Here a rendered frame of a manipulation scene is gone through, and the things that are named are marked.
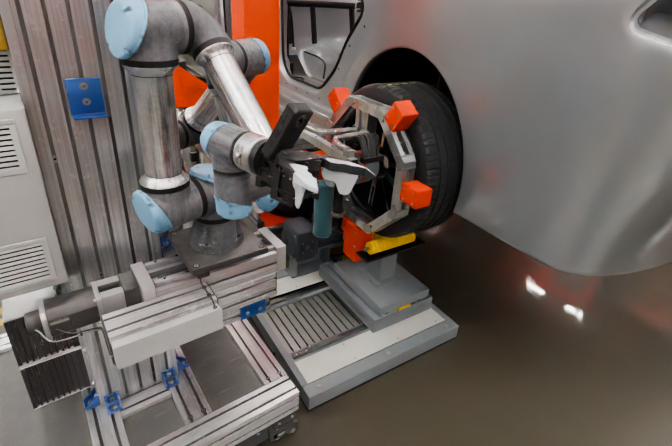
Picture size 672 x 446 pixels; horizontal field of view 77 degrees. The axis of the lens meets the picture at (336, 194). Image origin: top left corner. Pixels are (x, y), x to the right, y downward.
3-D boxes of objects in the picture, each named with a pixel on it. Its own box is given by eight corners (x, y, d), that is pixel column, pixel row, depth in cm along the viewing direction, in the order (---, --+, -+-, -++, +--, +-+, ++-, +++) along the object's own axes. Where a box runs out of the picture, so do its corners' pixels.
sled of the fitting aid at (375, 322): (429, 310, 213) (433, 294, 209) (372, 335, 195) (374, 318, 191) (371, 259, 251) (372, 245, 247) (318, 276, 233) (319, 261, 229)
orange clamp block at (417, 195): (413, 196, 161) (430, 206, 155) (398, 200, 158) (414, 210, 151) (416, 179, 158) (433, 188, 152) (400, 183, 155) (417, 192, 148)
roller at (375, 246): (419, 242, 195) (421, 231, 193) (367, 259, 180) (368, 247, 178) (410, 236, 199) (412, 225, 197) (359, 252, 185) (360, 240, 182)
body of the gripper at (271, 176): (322, 200, 76) (276, 180, 83) (329, 154, 73) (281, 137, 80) (292, 209, 70) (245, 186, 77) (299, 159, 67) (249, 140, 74)
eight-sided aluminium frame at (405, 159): (403, 249, 171) (424, 118, 148) (391, 253, 168) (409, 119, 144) (333, 195, 212) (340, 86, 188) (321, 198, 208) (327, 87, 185)
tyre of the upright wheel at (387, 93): (372, 207, 229) (469, 245, 175) (335, 216, 217) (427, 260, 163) (370, 81, 210) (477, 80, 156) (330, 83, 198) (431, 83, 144)
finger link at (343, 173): (370, 196, 77) (319, 188, 77) (376, 165, 75) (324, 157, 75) (370, 202, 74) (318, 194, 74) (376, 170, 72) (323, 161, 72)
